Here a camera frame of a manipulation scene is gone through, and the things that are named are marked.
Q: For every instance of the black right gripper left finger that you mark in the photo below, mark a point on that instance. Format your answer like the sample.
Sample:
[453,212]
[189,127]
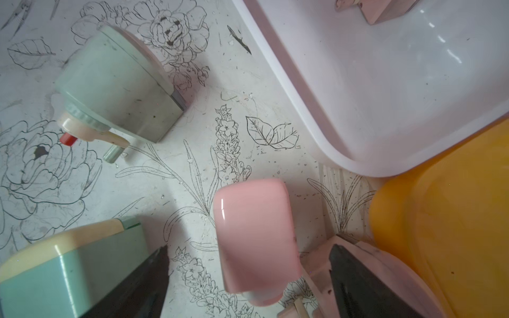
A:
[141,294]

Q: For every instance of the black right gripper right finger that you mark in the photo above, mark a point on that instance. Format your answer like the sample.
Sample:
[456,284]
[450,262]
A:
[359,293]

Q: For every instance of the pink sharpener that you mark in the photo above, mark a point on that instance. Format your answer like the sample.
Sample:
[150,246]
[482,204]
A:
[378,11]
[256,240]
[393,272]

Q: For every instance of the yellow plastic storage box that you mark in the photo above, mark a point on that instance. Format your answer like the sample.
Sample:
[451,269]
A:
[447,219]

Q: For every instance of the white plastic storage box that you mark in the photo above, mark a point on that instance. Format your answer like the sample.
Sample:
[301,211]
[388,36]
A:
[378,100]

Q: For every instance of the green sharpener lower centre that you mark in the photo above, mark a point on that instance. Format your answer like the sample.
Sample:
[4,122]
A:
[68,273]

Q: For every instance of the green sharpener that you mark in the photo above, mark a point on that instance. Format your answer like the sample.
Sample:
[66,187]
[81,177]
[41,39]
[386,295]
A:
[68,273]
[116,82]

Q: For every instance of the green sharpener left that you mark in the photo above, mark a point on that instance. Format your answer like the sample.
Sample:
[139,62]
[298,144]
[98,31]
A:
[116,82]

